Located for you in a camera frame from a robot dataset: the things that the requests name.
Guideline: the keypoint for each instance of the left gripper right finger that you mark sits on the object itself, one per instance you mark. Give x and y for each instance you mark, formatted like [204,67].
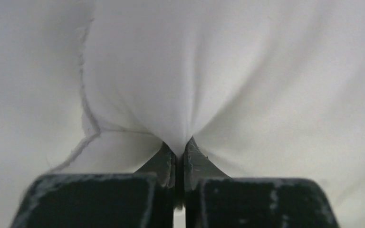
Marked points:
[215,200]

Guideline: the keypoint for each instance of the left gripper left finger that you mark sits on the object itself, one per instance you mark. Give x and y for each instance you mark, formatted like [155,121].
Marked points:
[143,199]

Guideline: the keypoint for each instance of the white pillow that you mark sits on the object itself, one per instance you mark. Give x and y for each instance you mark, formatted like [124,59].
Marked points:
[267,88]

